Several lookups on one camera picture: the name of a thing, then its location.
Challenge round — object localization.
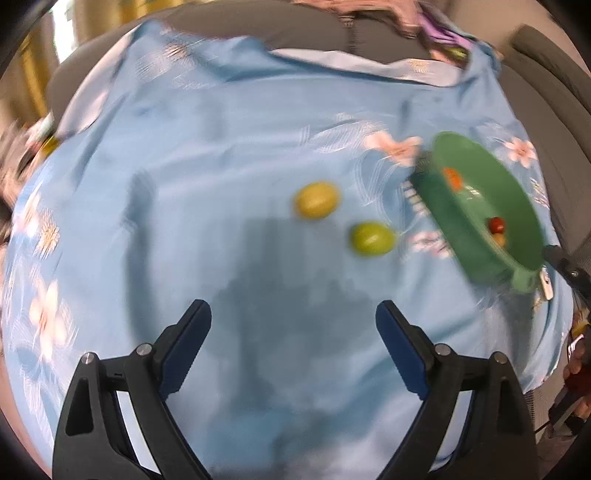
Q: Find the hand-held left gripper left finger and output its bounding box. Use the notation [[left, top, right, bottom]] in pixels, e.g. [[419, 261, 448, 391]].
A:
[[53, 299, 213, 480]]

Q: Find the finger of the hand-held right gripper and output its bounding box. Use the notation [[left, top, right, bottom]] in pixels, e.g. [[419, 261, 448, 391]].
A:
[[542, 246, 591, 303]]

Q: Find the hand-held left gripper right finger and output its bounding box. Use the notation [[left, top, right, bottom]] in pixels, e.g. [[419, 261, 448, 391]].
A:
[[375, 300, 541, 480]]

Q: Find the green plastic bowl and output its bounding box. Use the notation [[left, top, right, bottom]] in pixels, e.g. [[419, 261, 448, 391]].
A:
[[412, 131, 546, 294]]

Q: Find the green oval fruit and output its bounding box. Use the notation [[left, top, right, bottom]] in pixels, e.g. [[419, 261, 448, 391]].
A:
[[349, 222, 397, 257]]

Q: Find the yellow-green oval fruit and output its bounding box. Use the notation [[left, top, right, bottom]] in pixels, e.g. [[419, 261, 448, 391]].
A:
[[294, 181, 341, 220]]

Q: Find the person's right hand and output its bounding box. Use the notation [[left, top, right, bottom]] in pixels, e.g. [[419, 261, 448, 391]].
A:
[[563, 333, 591, 393]]

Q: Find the blue floral bed sheet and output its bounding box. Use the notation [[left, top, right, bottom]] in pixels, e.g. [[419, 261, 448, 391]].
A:
[[0, 18, 570, 480]]

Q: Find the pile of pink purple clothes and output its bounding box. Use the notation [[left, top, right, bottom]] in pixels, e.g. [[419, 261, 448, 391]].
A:
[[295, 0, 478, 61]]

